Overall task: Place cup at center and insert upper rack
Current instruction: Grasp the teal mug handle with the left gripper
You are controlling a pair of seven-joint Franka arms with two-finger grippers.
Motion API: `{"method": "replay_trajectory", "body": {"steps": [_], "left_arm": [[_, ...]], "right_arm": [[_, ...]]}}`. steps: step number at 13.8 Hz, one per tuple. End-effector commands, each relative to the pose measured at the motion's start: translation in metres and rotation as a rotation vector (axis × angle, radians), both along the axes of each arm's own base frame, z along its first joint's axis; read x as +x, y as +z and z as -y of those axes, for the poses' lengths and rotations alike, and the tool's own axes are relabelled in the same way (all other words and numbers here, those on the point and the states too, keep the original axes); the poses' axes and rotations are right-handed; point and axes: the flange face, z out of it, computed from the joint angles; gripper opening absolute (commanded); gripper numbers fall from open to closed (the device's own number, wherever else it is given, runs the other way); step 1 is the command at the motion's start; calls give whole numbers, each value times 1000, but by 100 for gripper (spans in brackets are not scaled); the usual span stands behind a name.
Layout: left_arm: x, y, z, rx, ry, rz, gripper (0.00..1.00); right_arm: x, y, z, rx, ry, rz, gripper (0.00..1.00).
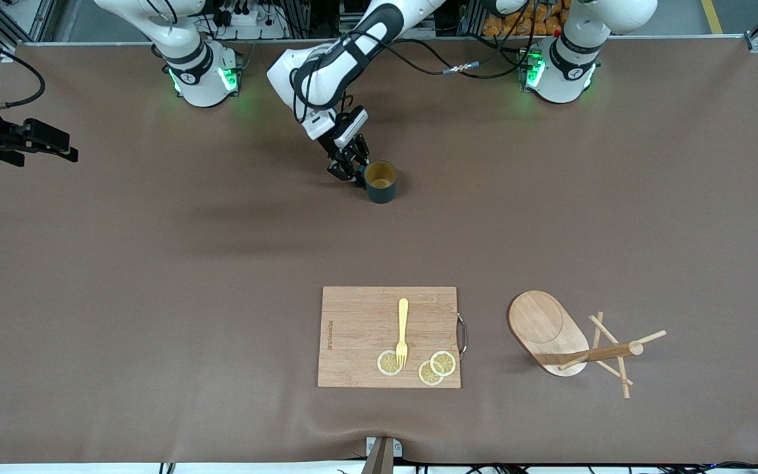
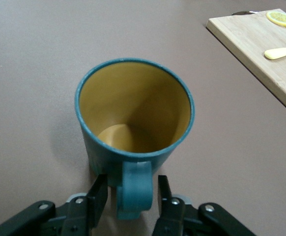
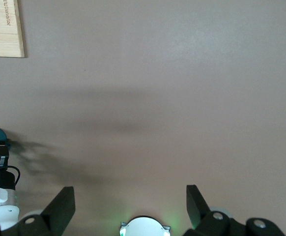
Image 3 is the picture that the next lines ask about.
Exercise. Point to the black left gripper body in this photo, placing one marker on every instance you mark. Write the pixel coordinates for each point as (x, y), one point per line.
(3, 179)

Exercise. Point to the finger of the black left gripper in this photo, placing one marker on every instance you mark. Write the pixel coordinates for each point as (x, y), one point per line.
(2, 150)

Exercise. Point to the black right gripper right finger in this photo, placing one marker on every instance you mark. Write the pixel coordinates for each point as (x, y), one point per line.
(197, 209)

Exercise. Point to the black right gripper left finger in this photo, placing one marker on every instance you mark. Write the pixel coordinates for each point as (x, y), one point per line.
(59, 209)

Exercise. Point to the wooden cutting board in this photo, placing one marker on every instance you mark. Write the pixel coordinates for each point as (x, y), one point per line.
(0, 29)

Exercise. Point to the brown table cover mat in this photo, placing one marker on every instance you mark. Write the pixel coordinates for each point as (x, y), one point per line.
(157, 86)

